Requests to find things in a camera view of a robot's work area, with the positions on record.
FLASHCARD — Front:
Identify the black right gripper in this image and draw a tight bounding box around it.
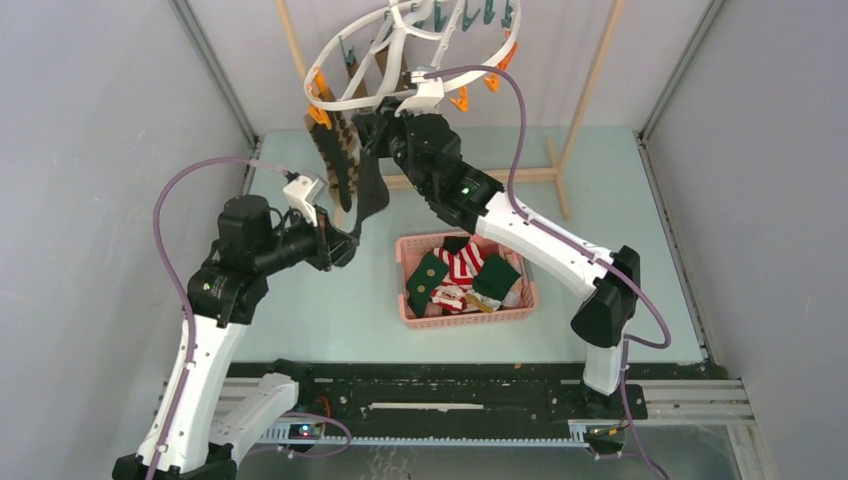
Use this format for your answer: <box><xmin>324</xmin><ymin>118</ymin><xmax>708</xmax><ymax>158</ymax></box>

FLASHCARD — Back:
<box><xmin>355</xmin><ymin>97</ymin><xmax>434</xmax><ymax>198</ymax></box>

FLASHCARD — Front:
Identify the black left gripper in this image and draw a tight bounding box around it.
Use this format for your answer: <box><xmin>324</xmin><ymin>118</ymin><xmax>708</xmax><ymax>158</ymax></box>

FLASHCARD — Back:
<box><xmin>255</xmin><ymin>202</ymin><xmax>360</xmax><ymax>276</ymax></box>

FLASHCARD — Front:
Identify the black blue white sock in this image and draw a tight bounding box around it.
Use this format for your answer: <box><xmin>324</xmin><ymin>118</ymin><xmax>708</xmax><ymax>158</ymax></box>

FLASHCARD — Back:
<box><xmin>441</xmin><ymin>236</ymin><xmax>470</xmax><ymax>255</ymax></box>

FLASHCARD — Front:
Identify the red white striped sock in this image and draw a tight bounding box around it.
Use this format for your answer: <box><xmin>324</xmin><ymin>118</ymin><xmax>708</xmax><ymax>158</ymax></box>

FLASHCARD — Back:
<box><xmin>432</xmin><ymin>242</ymin><xmax>486</xmax><ymax>286</ymax></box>
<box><xmin>430</xmin><ymin>274</ymin><xmax>474</xmax><ymax>314</ymax></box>

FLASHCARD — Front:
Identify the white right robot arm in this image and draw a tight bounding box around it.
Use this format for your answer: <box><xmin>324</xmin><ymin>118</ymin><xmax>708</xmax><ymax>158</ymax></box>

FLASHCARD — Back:
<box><xmin>352</xmin><ymin>112</ymin><xmax>640</xmax><ymax>418</ymax></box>

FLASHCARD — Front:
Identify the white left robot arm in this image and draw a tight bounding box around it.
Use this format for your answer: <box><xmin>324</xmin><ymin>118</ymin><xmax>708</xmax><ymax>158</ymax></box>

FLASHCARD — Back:
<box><xmin>112</xmin><ymin>195</ymin><xmax>358</xmax><ymax>479</ymax></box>

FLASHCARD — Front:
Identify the white oval clip hanger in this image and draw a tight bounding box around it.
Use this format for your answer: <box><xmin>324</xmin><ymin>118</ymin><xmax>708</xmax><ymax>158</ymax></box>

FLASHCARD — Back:
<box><xmin>302</xmin><ymin>1</ymin><xmax>523</xmax><ymax>122</ymax></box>

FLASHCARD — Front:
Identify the wooden hanger rack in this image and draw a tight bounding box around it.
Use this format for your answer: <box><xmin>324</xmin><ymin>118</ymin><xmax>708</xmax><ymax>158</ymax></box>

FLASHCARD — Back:
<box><xmin>274</xmin><ymin>0</ymin><xmax>627</xmax><ymax>221</ymax></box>

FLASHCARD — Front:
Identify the pink plastic basket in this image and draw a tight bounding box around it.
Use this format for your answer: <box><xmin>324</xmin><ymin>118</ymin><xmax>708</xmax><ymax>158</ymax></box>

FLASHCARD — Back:
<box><xmin>395</xmin><ymin>232</ymin><xmax>538</xmax><ymax>329</ymax></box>

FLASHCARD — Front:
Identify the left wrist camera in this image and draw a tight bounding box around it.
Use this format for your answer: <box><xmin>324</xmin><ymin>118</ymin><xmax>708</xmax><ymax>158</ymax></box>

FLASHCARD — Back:
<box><xmin>283</xmin><ymin>171</ymin><xmax>327</xmax><ymax>227</ymax></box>

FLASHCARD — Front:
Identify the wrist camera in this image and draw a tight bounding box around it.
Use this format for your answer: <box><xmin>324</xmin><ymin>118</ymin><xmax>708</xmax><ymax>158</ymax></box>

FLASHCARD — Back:
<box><xmin>283</xmin><ymin>171</ymin><xmax>327</xmax><ymax>227</ymax></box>
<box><xmin>395</xmin><ymin>70</ymin><xmax>445</xmax><ymax>117</ymax></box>

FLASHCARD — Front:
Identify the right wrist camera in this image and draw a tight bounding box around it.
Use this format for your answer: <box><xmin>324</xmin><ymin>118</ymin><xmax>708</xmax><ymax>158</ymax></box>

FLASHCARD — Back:
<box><xmin>395</xmin><ymin>70</ymin><xmax>445</xmax><ymax>117</ymax></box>

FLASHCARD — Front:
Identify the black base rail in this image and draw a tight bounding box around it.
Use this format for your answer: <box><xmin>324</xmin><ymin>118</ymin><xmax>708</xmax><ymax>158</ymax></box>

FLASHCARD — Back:
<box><xmin>218</xmin><ymin>360</ymin><xmax>664</xmax><ymax>442</ymax></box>

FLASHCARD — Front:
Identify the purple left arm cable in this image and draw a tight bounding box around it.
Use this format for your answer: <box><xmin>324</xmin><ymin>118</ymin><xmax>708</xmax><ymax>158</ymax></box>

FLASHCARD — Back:
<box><xmin>152</xmin><ymin>155</ymin><xmax>354</xmax><ymax>480</ymax></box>

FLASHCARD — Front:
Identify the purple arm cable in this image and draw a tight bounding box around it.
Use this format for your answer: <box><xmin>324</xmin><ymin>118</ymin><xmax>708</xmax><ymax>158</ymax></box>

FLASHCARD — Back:
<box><xmin>423</xmin><ymin>64</ymin><xmax>672</xmax><ymax>480</ymax></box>
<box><xmin>152</xmin><ymin>155</ymin><xmax>354</xmax><ymax>480</ymax></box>

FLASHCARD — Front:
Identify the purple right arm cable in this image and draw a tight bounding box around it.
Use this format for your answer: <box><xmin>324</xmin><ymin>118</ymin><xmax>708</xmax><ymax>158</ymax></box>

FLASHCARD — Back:
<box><xmin>423</xmin><ymin>64</ymin><xmax>672</xmax><ymax>480</ymax></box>

